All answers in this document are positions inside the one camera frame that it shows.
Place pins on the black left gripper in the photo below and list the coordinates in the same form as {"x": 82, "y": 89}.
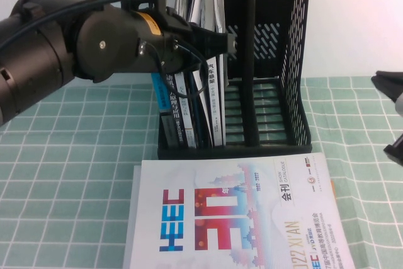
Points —
{"x": 179, "y": 45}

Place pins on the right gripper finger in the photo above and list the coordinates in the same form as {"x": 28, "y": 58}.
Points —
{"x": 396, "y": 152}
{"x": 388, "y": 84}

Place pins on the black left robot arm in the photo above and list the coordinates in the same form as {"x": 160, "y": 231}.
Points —
{"x": 47, "y": 45}

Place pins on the black plastic book holder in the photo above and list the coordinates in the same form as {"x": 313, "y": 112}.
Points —
{"x": 248, "y": 92}

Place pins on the white spine suspension book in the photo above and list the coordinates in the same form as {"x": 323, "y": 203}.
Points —
{"x": 217, "y": 108}

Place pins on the orange-edged book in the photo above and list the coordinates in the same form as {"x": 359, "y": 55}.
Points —
{"x": 333, "y": 191}

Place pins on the navy spine robotics book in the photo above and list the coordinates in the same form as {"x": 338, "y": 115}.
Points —
{"x": 174, "y": 108}

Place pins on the grey-white spine book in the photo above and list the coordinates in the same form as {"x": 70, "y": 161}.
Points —
{"x": 186, "y": 119}

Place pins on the cyan spine book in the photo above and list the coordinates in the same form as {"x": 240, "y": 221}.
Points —
{"x": 159, "y": 99}

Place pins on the dark blue book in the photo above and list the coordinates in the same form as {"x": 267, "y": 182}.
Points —
{"x": 196, "y": 124}

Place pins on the white magazine with black print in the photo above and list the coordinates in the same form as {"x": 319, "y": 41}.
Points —
{"x": 224, "y": 70}

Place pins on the HEEC show catalogue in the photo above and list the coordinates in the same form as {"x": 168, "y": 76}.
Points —
{"x": 236, "y": 218}

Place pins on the green checked tablecloth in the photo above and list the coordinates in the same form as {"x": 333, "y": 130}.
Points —
{"x": 78, "y": 171}

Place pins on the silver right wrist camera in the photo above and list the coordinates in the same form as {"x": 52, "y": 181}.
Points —
{"x": 400, "y": 102}

